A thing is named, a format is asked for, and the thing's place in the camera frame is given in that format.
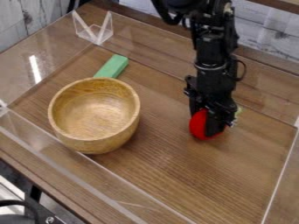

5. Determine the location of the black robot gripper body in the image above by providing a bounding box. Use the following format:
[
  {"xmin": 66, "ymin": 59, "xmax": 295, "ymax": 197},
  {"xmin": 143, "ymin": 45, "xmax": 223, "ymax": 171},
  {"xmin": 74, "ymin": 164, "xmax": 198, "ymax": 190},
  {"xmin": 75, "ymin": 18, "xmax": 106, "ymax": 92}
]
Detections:
[{"xmin": 183, "ymin": 62, "xmax": 239, "ymax": 126}]

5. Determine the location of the clear acrylic corner bracket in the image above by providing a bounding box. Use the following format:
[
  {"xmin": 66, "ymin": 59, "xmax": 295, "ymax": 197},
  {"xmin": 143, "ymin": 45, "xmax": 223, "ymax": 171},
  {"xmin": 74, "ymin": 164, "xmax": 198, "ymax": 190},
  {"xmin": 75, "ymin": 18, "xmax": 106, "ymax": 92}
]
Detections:
[{"xmin": 71, "ymin": 11, "xmax": 114, "ymax": 46}]

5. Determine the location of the light wooden bowl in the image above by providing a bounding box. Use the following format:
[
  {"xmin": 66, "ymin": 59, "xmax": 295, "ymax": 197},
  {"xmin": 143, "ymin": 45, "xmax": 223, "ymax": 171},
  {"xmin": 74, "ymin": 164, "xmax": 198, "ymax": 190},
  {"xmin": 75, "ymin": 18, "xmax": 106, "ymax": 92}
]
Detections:
[{"xmin": 48, "ymin": 78, "xmax": 142, "ymax": 154}]

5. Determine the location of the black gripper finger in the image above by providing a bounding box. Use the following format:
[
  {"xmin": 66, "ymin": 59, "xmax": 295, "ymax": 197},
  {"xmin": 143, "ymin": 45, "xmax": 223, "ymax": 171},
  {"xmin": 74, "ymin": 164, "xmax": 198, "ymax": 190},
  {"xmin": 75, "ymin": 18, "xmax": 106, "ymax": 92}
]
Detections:
[
  {"xmin": 205, "ymin": 108, "xmax": 230, "ymax": 137},
  {"xmin": 190, "ymin": 95, "xmax": 205, "ymax": 116}
]

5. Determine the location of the green rectangular block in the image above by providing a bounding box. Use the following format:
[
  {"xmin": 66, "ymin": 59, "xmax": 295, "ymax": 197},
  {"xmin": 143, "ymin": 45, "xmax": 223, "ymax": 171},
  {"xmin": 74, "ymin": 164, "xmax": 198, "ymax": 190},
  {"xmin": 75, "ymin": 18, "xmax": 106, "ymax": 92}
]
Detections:
[{"xmin": 94, "ymin": 54, "xmax": 128, "ymax": 78}]

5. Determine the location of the red felt fruit green stem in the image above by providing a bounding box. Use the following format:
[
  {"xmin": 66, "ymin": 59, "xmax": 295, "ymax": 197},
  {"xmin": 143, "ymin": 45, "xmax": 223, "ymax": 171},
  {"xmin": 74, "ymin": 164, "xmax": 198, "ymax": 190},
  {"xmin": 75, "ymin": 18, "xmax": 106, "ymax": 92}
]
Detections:
[{"xmin": 189, "ymin": 106, "xmax": 243, "ymax": 142}]

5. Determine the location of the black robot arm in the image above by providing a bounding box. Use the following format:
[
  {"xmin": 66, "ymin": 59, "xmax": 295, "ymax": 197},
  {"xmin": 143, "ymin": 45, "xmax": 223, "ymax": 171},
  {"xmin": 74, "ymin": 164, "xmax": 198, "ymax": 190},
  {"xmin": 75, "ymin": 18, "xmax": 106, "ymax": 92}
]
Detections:
[{"xmin": 151, "ymin": 0, "xmax": 245, "ymax": 140}]

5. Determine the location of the black cable under table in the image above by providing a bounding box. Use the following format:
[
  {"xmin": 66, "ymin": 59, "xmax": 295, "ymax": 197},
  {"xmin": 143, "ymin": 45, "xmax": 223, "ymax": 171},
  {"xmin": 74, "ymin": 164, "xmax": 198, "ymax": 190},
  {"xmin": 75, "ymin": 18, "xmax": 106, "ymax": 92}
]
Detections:
[{"xmin": 0, "ymin": 199, "xmax": 43, "ymax": 224}]

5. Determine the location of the black metal table leg bracket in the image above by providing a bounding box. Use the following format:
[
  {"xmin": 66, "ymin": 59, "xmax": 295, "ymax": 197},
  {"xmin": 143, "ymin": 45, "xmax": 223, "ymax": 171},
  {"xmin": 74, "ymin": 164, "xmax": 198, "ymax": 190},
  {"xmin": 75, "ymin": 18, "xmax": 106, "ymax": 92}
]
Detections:
[{"xmin": 24, "ymin": 185, "xmax": 67, "ymax": 224}]

